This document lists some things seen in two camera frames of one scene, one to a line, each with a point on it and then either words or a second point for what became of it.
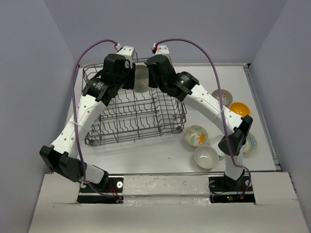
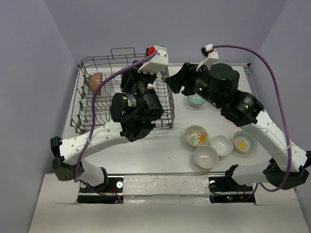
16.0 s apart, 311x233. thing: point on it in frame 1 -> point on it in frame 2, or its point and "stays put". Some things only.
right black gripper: [151, 82] -> [185, 76]
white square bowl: [214, 142] stays put
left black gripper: [130, 84] -> [128, 76]
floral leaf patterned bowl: [196, 136] stays put
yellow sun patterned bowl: [251, 144] stays put
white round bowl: [206, 157] stays put
